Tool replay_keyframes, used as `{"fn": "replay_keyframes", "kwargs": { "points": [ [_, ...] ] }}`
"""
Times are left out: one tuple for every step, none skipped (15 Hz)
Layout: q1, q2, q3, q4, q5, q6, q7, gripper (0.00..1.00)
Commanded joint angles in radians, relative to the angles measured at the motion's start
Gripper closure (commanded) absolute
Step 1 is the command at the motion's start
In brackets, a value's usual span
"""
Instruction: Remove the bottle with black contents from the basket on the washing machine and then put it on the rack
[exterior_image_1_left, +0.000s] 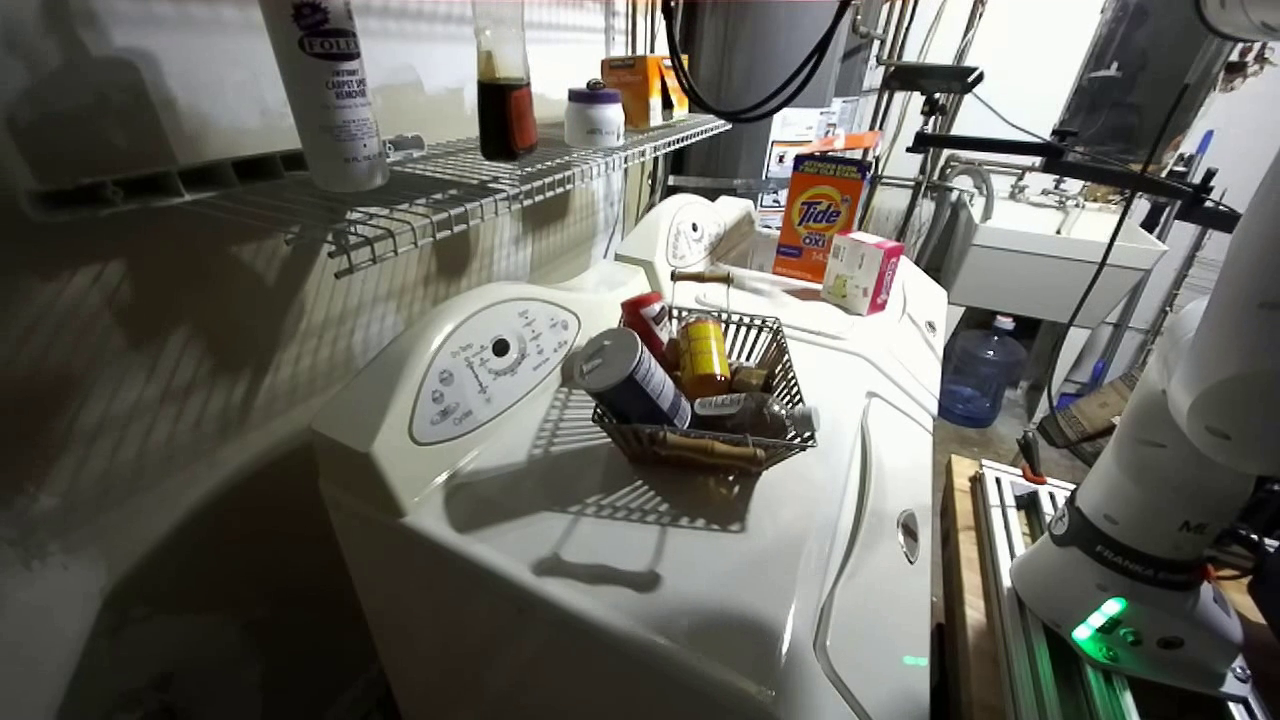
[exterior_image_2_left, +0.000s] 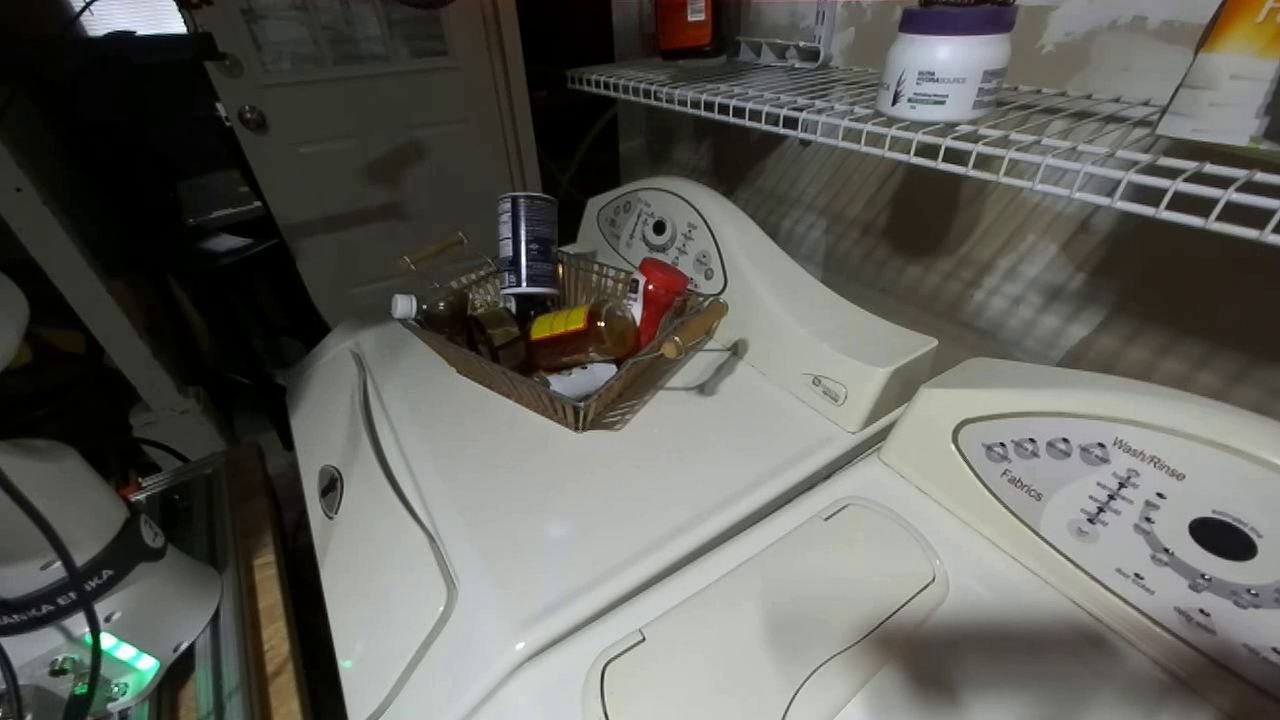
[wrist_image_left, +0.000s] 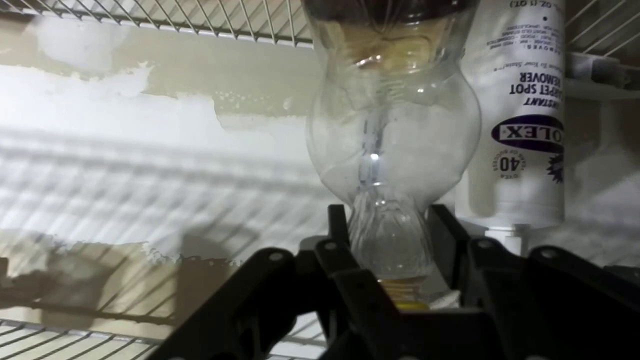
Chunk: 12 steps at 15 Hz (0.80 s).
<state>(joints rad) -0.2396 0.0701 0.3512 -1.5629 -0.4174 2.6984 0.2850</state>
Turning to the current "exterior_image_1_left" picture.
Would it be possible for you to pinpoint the clear bottle with black contents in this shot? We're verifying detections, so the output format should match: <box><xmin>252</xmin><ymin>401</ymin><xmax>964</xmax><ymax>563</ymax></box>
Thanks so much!
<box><xmin>466</xmin><ymin>0</ymin><xmax>542</xmax><ymax>165</ymax></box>

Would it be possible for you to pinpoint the amber bottle with yellow label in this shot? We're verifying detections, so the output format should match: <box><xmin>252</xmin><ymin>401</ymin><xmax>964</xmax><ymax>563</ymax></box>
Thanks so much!
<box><xmin>671</xmin><ymin>313</ymin><xmax>740</xmax><ymax>401</ymax></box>

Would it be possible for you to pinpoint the cream white laundry machine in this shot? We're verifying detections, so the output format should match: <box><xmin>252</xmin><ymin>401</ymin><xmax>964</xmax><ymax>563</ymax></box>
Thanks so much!
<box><xmin>310</xmin><ymin>257</ymin><xmax>953</xmax><ymax>720</ymax></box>
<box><xmin>613</xmin><ymin>193</ymin><xmax>953</xmax><ymax>352</ymax></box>

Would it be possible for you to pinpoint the blue white can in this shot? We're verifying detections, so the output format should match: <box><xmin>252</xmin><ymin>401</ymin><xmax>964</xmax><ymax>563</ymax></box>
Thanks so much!
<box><xmin>569</xmin><ymin>323</ymin><xmax>699</xmax><ymax>438</ymax></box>

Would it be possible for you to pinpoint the red lid white container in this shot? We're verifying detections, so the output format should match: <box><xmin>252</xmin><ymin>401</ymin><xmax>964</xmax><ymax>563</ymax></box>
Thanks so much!
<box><xmin>614</xmin><ymin>287</ymin><xmax>677</xmax><ymax>371</ymax></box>

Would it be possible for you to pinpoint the orange Tide detergent box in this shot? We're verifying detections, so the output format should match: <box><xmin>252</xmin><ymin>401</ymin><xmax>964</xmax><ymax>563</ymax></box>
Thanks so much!
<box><xmin>768</xmin><ymin>150</ymin><xmax>879</xmax><ymax>287</ymax></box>

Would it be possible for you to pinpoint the pink white carton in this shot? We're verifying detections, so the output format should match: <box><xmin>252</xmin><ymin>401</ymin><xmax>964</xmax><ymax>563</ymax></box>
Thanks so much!
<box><xmin>818</xmin><ymin>228</ymin><xmax>907</xmax><ymax>319</ymax></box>

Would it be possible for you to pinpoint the white jar purple lid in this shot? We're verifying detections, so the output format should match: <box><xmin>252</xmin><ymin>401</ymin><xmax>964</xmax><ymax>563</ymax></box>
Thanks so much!
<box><xmin>560</xmin><ymin>78</ymin><xmax>633</xmax><ymax>156</ymax></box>

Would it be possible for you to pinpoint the orange cardboard box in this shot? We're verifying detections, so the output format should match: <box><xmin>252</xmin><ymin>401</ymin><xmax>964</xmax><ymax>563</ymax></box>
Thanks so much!
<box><xmin>594</xmin><ymin>52</ymin><xmax>692</xmax><ymax>135</ymax></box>

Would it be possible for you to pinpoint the blue water jug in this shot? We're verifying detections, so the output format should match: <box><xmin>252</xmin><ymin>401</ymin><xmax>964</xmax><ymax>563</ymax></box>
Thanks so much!
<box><xmin>935</xmin><ymin>313</ymin><xmax>1036</xmax><ymax>431</ymax></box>

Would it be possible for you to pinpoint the wooden board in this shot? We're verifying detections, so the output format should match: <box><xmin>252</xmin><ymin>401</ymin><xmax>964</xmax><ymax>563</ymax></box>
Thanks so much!
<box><xmin>935</xmin><ymin>452</ymin><xmax>999</xmax><ymax>720</ymax></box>

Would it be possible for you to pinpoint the white spray can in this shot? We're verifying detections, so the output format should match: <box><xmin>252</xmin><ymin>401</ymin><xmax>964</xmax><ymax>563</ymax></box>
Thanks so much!
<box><xmin>255</xmin><ymin>0</ymin><xmax>392</xmax><ymax>199</ymax></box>

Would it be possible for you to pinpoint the white utility sink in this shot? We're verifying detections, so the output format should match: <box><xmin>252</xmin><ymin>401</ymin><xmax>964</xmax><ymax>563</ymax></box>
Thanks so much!
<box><xmin>948</xmin><ymin>184</ymin><xmax>1170</xmax><ymax>332</ymax></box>

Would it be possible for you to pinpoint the dark grey cylindrical tank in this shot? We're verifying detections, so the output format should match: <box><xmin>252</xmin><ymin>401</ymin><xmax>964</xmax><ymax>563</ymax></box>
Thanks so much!
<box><xmin>1048</xmin><ymin>0</ymin><xmax>1240</xmax><ymax>173</ymax></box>

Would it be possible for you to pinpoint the brown wire basket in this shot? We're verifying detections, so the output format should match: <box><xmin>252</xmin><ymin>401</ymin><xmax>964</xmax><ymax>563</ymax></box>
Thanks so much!
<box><xmin>583</xmin><ymin>299</ymin><xmax>818</xmax><ymax>478</ymax></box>

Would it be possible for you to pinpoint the white wire shelf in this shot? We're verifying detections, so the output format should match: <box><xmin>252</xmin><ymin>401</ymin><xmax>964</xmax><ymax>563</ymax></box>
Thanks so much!
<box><xmin>23</xmin><ymin>114</ymin><xmax>740</xmax><ymax>284</ymax></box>

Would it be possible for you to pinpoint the black hanging cable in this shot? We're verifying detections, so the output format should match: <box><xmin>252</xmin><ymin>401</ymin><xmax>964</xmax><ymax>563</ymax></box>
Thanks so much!
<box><xmin>659</xmin><ymin>0</ymin><xmax>861</xmax><ymax>127</ymax></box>

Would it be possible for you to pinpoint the grey cylindrical duct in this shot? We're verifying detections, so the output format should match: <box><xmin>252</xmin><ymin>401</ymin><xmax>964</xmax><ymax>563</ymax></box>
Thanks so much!
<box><xmin>671</xmin><ymin>0</ymin><xmax>864</xmax><ymax>193</ymax></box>

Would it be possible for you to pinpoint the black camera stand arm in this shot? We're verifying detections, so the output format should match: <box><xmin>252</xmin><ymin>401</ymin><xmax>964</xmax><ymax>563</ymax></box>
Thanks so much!
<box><xmin>874</xmin><ymin>55</ymin><xmax>1246</xmax><ymax>240</ymax></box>

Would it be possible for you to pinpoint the aluminium rail frame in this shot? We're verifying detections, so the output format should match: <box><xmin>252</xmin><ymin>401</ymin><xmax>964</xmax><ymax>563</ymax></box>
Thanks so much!
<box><xmin>973</xmin><ymin>455</ymin><xmax>1153</xmax><ymax>720</ymax></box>

